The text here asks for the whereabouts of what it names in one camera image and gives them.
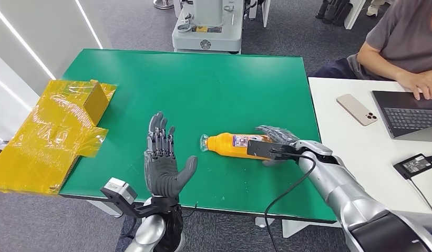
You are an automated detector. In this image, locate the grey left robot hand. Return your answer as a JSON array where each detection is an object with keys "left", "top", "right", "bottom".
[{"left": 143, "top": 111, "right": 199, "bottom": 198}]

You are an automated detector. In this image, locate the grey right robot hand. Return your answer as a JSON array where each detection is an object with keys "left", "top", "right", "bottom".
[{"left": 255, "top": 125, "right": 301, "bottom": 167}]

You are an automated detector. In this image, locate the orange detergent bottle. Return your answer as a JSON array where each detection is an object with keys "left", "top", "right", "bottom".
[{"left": 199, "top": 132, "right": 276, "bottom": 161}]

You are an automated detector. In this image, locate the white table foot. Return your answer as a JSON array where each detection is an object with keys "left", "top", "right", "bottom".
[
  {"left": 254, "top": 217, "right": 276, "bottom": 229},
  {"left": 86, "top": 199, "right": 125, "bottom": 219}
]

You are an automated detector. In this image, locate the beige smartphone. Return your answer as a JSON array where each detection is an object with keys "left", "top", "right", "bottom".
[{"left": 336, "top": 93, "right": 378, "bottom": 127}]

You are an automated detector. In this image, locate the yellow taped cardboard box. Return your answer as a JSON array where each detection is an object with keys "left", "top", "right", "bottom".
[{"left": 0, "top": 79, "right": 118, "bottom": 196}]

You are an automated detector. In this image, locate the grey machine base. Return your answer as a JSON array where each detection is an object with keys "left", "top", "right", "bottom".
[{"left": 171, "top": 0, "right": 245, "bottom": 55}]

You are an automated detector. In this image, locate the white furniture panel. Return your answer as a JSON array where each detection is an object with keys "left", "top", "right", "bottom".
[{"left": 249, "top": 0, "right": 272, "bottom": 28}]

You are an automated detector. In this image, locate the dark grey laptop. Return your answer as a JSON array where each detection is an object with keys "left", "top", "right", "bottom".
[{"left": 371, "top": 90, "right": 432, "bottom": 143}]

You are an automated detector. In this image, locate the black shoes pair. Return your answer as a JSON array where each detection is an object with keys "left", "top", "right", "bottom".
[{"left": 315, "top": 0, "right": 353, "bottom": 27}]

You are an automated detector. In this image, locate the black power adapter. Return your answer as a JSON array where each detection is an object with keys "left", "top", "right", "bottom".
[{"left": 393, "top": 153, "right": 432, "bottom": 181}]

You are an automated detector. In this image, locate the white furniture leg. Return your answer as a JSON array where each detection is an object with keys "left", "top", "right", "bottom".
[{"left": 344, "top": 0, "right": 367, "bottom": 30}]

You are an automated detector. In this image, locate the person's hand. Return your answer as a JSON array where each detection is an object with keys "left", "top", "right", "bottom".
[{"left": 396, "top": 69, "right": 432, "bottom": 101}]

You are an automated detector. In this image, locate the pale shoe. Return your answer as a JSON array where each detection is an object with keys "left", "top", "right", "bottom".
[{"left": 366, "top": 0, "right": 388, "bottom": 17}]

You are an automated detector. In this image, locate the seated person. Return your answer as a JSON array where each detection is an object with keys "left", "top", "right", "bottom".
[{"left": 308, "top": 0, "right": 432, "bottom": 101}]

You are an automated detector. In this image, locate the chrome round stand base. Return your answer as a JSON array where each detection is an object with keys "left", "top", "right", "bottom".
[{"left": 152, "top": 0, "right": 175, "bottom": 11}]

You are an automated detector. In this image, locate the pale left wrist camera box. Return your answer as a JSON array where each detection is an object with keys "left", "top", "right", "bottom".
[{"left": 100, "top": 177, "right": 158, "bottom": 218}]

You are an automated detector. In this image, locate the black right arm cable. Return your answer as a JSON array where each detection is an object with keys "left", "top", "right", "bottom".
[{"left": 263, "top": 149, "right": 317, "bottom": 252}]

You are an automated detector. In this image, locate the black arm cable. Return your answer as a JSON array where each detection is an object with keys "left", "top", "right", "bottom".
[
  {"left": 263, "top": 149, "right": 317, "bottom": 252},
  {"left": 119, "top": 204, "right": 198, "bottom": 242}
]

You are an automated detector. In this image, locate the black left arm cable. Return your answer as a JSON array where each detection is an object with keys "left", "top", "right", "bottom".
[{"left": 119, "top": 204, "right": 198, "bottom": 242}]

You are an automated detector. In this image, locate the black adapter cable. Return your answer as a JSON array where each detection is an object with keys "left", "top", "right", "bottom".
[{"left": 408, "top": 154, "right": 432, "bottom": 220}]

